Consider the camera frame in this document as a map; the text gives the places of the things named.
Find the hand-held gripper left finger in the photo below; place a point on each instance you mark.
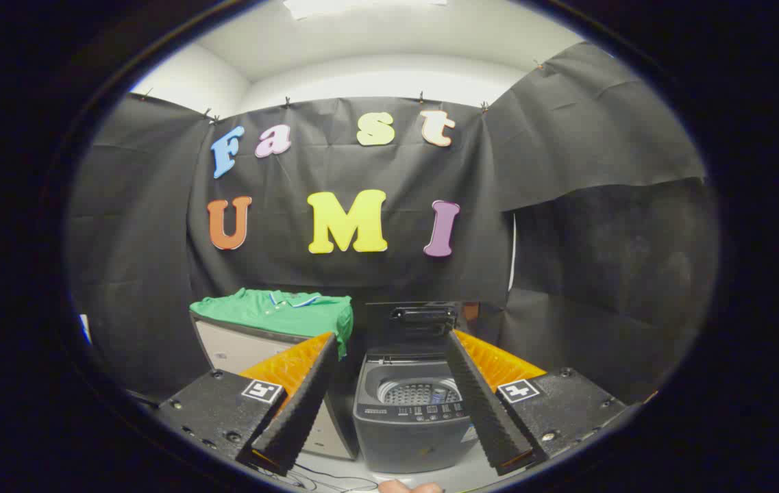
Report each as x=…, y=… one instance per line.
x=307, y=404

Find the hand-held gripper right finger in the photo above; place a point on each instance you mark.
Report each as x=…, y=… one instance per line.
x=481, y=404

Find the dark grey washing machine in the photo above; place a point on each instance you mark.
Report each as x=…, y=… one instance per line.
x=410, y=438

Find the green polo shirt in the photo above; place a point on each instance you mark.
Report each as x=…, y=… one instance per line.
x=273, y=315

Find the light grey cabinet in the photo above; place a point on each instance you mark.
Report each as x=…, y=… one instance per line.
x=231, y=349

